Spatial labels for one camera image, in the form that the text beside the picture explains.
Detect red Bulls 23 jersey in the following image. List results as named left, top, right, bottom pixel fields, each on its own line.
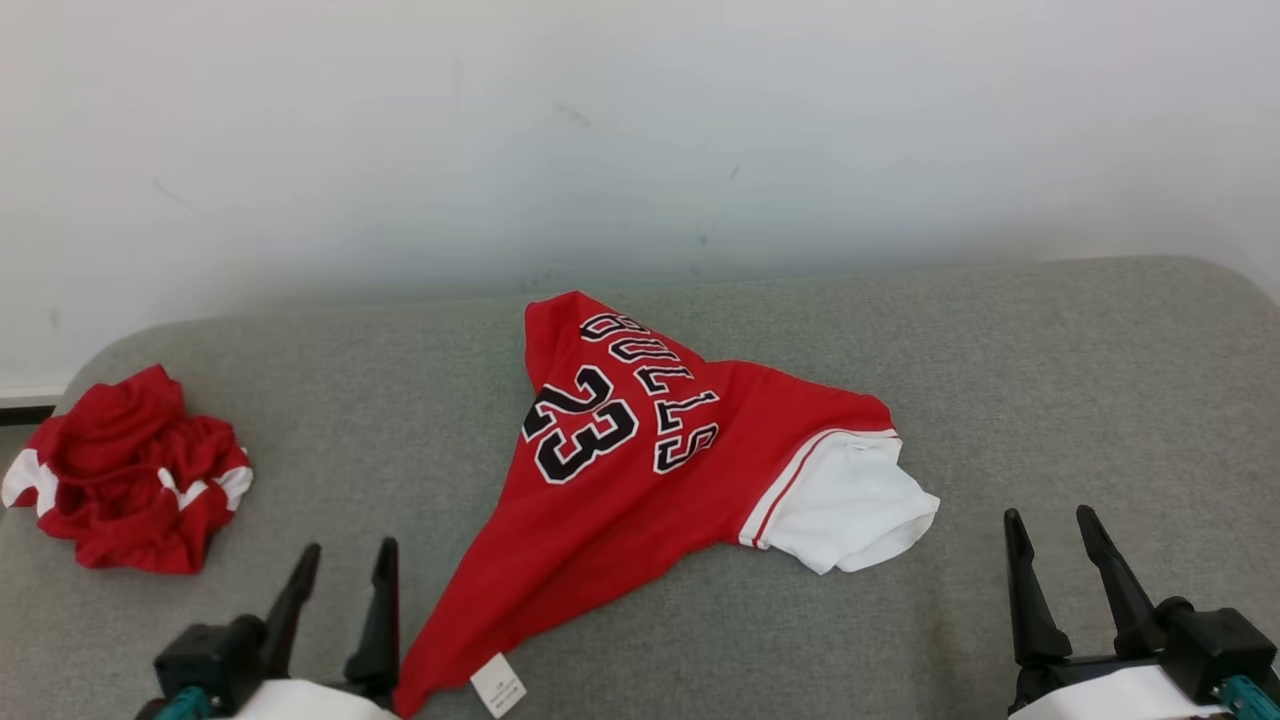
left=393, top=290, right=942, bottom=720

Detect right black cable teal plug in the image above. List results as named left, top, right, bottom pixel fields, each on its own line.
left=1215, top=675, right=1280, bottom=720

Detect left black cable teal plug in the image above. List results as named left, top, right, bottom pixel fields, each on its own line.
left=150, top=685, right=217, bottom=720

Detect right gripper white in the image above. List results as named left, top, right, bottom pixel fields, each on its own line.
left=1002, top=505, right=1232, bottom=720

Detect black cable teal plug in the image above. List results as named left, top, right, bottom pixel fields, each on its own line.
left=1215, top=675, right=1280, bottom=720
left=150, top=685, right=217, bottom=720

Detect dark wall baseboard strip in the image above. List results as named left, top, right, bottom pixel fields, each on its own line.
left=0, top=388, right=67, bottom=427

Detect red shorts white side patches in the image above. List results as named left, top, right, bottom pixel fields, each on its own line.
left=0, top=364, right=255, bottom=576

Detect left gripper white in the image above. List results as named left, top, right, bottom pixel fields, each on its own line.
left=225, top=537, right=401, bottom=720

